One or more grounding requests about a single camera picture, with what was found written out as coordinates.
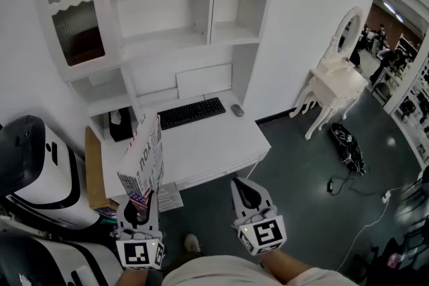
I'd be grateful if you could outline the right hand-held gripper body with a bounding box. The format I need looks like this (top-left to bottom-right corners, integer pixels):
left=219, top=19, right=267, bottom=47
left=230, top=205, right=288, bottom=257

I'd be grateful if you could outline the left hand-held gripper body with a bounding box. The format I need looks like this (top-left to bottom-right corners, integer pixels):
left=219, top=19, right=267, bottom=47
left=115, top=226, right=168, bottom=271

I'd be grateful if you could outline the person's right forearm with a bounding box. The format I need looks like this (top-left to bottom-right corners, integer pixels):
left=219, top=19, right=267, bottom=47
left=259, top=248, right=316, bottom=279

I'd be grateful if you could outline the person's left forearm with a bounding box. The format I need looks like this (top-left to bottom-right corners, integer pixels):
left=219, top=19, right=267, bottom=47
left=115, top=266, right=152, bottom=286

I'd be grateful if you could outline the white shelving desk unit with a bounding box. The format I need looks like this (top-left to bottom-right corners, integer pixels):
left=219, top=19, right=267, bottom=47
left=31, top=0, right=280, bottom=200

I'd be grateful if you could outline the person's shoe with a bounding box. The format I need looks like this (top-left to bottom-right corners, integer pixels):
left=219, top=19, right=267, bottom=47
left=184, top=233, right=202, bottom=254

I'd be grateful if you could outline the person's white shirt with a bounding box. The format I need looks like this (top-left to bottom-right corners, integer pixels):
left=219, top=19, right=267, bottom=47
left=162, top=254, right=360, bottom=286

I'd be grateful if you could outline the brown cardboard board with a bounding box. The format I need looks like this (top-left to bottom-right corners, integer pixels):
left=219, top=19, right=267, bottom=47
left=84, top=126, right=119, bottom=211

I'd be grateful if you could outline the black tissue box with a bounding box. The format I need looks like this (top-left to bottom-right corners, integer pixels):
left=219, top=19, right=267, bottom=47
left=107, top=106, right=134, bottom=143

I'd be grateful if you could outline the black bag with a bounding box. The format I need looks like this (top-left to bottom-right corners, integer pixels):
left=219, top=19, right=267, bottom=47
left=329, top=122, right=367, bottom=176

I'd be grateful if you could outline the black keyboard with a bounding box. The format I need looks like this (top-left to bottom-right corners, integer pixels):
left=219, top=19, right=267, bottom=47
left=157, top=96, right=227, bottom=131

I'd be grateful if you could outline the white dressing table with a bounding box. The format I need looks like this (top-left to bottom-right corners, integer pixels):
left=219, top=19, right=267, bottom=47
left=288, top=6, right=368, bottom=141

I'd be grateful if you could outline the white storage rack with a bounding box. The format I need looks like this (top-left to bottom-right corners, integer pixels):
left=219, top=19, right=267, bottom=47
left=383, top=52, right=429, bottom=165

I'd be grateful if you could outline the white glass cabinet door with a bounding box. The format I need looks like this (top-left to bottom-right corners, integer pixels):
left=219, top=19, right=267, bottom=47
left=31, top=0, right=124, bottom=82

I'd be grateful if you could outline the black power adapter cable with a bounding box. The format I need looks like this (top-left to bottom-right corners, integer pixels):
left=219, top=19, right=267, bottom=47
left=326, top=175, right=370, bottom=197

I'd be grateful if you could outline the white power cable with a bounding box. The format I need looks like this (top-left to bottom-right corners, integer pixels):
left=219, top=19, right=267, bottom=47
left=336, top=188, right=404, bottom=273

